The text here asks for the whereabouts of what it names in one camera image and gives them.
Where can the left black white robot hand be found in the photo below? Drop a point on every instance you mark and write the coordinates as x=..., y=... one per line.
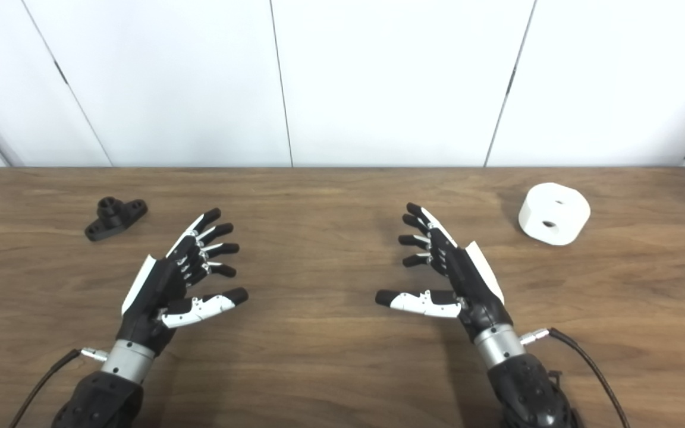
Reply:
x=151, y=300

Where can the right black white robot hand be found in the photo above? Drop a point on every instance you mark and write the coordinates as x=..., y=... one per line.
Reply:
x=474, y=288

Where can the black flanged holder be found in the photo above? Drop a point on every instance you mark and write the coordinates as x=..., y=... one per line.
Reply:
x=113, y=220

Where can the round white piece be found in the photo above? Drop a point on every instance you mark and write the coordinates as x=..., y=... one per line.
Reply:
x=556, y=229

